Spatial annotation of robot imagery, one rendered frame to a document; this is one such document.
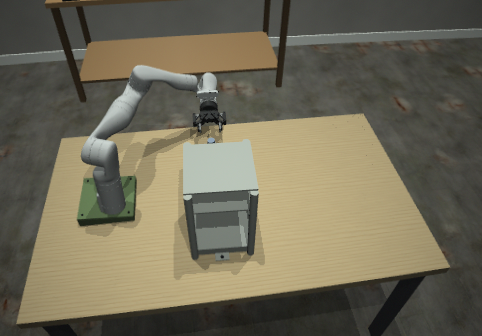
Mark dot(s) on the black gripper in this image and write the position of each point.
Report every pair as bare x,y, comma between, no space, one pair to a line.
209,113

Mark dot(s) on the grey shelving unit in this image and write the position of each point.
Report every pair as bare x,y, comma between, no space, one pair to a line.
217,168

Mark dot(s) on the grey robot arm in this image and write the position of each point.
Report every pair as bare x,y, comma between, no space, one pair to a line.
104,153

